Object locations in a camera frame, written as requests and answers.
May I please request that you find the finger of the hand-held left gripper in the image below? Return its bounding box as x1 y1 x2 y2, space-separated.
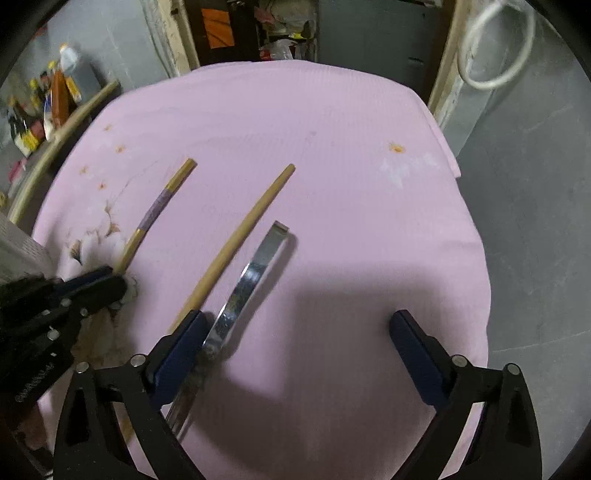
48 266 116 298
69 277 129 317

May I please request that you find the beige door frame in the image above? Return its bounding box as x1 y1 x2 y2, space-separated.
141 0 467 132

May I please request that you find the white plastic bag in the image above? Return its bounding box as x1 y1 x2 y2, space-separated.
261 37 296 63

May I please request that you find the dark wooden door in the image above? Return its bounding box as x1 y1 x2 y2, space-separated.
185 0 259 70

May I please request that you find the orange door sticker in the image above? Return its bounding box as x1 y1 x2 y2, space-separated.
202 8 230 49

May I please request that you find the grey cabinet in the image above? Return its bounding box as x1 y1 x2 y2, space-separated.
316 0 455 97

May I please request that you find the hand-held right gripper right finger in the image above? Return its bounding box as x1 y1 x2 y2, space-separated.
389 309 543 480

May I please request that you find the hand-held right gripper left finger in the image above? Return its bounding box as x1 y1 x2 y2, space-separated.
53 310 208 480

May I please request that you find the white perforated utensil holder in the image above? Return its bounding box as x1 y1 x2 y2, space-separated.
0 212 51 282

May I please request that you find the cooking oil jug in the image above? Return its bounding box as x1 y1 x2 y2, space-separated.
59 44 98 100

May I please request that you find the plain wooden chopstick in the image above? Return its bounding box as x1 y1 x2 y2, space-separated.
166 164 296 335

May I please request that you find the pink floral cloth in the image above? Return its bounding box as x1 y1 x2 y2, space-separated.
30 62 490 480

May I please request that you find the wooden chopstick purple band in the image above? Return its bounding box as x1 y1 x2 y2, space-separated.
113 158 198 278

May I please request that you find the orange seasoning packet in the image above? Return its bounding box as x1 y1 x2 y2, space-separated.
48 69 70 127

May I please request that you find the white hose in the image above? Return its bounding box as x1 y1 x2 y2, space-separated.
457 0 536 90

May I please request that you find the dark sauce bottle yellow label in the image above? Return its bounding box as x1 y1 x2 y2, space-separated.
7 104 38 158

